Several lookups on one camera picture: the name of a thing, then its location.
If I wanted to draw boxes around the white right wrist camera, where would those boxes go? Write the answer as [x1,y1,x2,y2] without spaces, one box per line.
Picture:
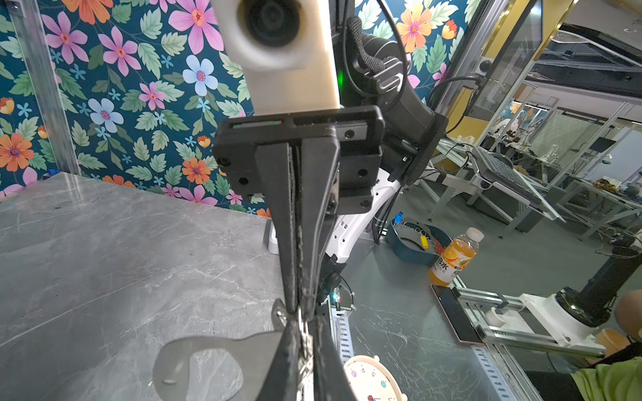
[212,1,340,115]

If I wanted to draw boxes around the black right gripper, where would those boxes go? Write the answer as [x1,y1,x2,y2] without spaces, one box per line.
[212,106,385,313]

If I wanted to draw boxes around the silver keys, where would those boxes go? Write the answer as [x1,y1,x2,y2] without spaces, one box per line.
[152,299,314,400]

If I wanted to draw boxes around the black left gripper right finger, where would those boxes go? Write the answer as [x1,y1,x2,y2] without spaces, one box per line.
[312,316,355,401]

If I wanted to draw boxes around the round analog clock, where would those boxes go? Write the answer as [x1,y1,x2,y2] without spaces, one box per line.
[344,355,408,401]

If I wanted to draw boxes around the aluminium corner post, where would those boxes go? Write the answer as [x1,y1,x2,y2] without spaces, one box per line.
[3,0,81,175]

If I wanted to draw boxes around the laptop on stand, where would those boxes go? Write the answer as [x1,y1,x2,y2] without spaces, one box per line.
[468,147,562,221]

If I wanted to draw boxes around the orange juice bottle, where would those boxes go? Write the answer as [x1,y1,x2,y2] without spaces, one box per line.
[429,227,484,287]

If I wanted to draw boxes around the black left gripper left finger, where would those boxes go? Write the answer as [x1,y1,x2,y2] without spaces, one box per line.
[257,317,301,401]

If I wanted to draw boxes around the teal round bowl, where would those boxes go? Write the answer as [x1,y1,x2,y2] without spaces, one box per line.
[386,219,451,267]

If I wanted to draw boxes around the white tablet device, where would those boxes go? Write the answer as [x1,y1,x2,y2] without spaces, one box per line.
[263,220,279,255]

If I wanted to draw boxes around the smartphone on table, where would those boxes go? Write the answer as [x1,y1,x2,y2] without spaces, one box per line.
[431,284,484,345]

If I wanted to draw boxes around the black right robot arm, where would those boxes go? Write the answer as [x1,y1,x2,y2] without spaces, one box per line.
[212,1,447,315]

